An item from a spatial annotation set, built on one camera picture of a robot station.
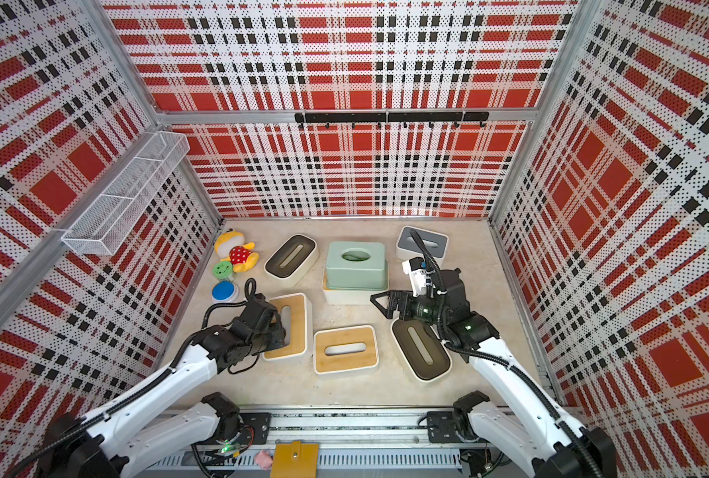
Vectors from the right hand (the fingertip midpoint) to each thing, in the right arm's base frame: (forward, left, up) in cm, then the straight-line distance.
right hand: (386, 300), depth 74 cm
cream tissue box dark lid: (+25, +32, -15) cm, 43 cm away
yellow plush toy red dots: (+30, +55, -15) cm, 64 cm away
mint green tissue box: (+13, +9, -3) cm, 16 cm away
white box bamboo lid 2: (-6, +11, -18) cm, 22 cm away
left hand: (-3, +29, -14) cm, 32 cm away
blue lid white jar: (+14, +53, -19) cm, 58 cm away
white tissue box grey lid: (+31, -9, -17) cm, 37 cm away
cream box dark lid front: (-7, -10, -16) cm, 21 cm away
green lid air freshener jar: (+21, +55, -17) cm, 61 cm away
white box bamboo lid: (+2, +25, -9) cm, 27 cm away
